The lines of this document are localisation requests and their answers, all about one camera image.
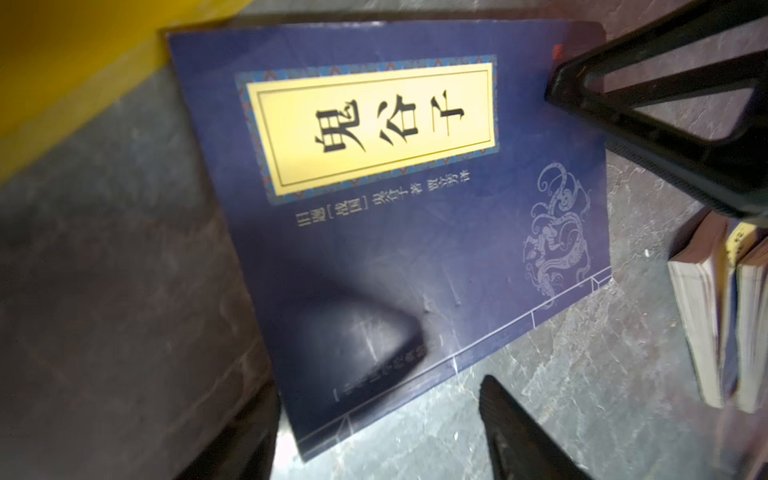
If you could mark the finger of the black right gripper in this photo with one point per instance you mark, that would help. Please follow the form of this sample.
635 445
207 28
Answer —
725 172

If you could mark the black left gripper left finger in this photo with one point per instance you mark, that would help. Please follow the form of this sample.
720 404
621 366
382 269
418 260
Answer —
245 448

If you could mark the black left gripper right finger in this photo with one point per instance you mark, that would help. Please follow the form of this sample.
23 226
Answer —
519 448

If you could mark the dark blue book yellow label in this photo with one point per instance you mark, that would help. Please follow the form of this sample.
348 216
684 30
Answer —
402 198

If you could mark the yellow pink blue bookshelf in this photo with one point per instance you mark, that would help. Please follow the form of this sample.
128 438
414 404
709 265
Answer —
63 62

